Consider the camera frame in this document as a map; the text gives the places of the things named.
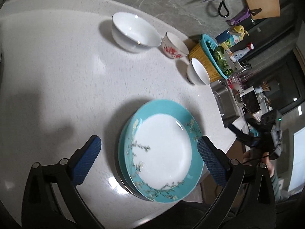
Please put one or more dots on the stainless steel sink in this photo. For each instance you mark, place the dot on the stainless steel sink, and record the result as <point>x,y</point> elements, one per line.
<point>225,101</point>

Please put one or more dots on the teal lower plate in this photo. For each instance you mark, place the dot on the teal lower plate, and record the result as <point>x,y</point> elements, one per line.
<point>122,166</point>

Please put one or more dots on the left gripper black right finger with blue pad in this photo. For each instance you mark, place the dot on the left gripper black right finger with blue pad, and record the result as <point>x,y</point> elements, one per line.
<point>257,208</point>

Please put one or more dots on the large white bowl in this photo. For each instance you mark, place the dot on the large white bowl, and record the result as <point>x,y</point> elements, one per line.
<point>133,33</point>

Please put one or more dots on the small white bowl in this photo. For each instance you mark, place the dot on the small white bowl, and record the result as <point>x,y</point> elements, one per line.
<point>196,73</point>

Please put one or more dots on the green leafy vegetables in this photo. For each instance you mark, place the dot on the green leafy vegetables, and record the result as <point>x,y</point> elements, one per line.
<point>219,58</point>

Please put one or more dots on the right hand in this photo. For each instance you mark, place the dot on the right hand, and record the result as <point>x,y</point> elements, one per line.
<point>251,157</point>

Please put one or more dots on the yellow teal colander basket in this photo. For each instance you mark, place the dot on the yellow teal colander basket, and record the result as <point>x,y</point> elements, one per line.
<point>202,52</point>

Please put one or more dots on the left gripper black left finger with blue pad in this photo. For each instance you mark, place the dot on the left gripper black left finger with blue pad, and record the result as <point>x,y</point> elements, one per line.
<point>40,208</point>

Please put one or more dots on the red floral bowl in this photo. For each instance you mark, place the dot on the red floral bowl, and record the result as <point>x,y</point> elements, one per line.
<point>173,47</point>

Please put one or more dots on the teal floral top plate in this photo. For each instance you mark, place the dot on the teal floral top plate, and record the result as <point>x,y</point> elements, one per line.
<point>161,153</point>

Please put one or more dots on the purple kitchen tool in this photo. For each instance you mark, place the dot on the purple kitchen tool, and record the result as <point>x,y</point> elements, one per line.
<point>244,14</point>

